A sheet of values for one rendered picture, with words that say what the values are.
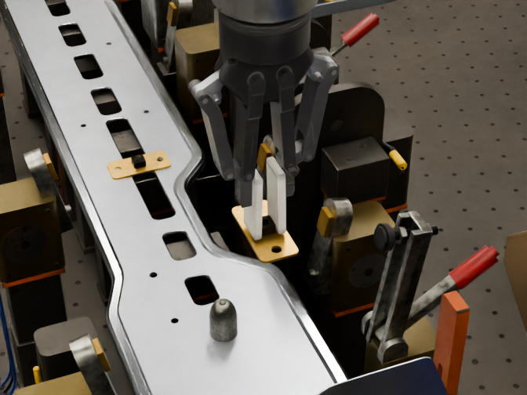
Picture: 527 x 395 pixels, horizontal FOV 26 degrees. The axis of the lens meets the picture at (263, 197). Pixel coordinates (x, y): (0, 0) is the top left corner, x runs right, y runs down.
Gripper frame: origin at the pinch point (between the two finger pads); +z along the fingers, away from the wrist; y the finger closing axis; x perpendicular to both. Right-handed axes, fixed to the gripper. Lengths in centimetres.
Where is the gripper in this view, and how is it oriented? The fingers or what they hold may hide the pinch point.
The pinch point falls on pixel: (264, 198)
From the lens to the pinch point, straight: 104.7
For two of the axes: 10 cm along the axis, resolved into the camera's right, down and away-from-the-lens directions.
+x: 3.7, 5.8, -7.2
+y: -9.3, 2.3, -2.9
